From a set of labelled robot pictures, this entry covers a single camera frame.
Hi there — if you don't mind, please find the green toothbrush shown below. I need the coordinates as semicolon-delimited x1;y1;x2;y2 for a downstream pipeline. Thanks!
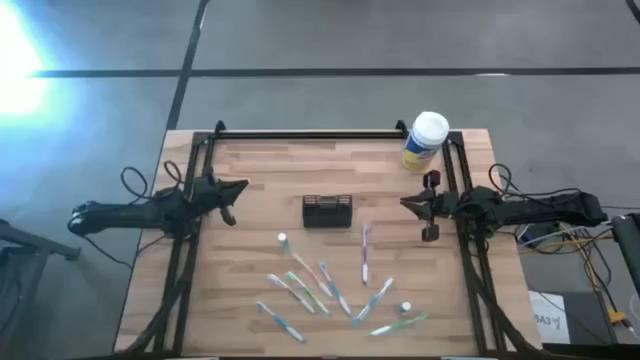
285;270;331;316
368;311;430;338

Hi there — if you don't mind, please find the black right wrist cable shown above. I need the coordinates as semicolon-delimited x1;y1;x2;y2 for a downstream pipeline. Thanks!
487;162;582;202

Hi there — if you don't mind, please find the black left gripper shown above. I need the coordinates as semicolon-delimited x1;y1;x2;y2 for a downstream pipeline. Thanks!
192;168;250;228

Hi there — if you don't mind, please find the black left base cable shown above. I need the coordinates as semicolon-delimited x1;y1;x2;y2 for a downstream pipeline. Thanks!
67;219;169;271

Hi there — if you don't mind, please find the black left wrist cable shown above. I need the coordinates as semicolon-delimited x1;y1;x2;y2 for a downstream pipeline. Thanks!
119;158;185;204

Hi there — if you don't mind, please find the grey metal stand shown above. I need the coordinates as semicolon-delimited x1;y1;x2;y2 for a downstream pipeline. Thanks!
0;218;82;360

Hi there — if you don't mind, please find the orange toothbrush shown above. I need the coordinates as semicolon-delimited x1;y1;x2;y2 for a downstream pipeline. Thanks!
291;252;334;299

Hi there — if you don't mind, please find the white paper sign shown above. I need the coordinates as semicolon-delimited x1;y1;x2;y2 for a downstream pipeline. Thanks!
528;290;572;345

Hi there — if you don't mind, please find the yellow cable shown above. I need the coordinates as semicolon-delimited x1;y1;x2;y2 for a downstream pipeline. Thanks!
519;222;629;326

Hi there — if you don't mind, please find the blue electronic device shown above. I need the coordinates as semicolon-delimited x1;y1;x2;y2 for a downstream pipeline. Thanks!
519;222;556;246

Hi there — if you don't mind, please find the black wire caddy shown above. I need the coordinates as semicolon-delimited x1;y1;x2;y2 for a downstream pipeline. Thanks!
301;194;354;230

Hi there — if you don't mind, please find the blue toothbrush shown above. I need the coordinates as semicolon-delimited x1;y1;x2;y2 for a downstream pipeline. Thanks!
255;299;307;345
351;276;395;330
318;261;353;318

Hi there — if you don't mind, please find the white cable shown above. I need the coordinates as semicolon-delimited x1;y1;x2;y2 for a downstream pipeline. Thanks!
516;222;616;248

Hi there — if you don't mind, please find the white yellow blue wipes canister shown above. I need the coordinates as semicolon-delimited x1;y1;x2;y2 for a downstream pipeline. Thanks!
401;110;451;173

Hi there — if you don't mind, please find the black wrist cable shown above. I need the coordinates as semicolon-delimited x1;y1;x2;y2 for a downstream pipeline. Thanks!
119;158;185;204
487;162;582;202

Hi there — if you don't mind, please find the dark grey floor panel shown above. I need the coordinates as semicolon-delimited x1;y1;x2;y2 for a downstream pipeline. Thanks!
528;289;619;347

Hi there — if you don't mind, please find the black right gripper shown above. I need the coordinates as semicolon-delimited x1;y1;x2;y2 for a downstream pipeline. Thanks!
399;169;464;243

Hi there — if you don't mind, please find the black padded bar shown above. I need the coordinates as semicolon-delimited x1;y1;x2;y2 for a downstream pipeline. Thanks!
610;212;640;299

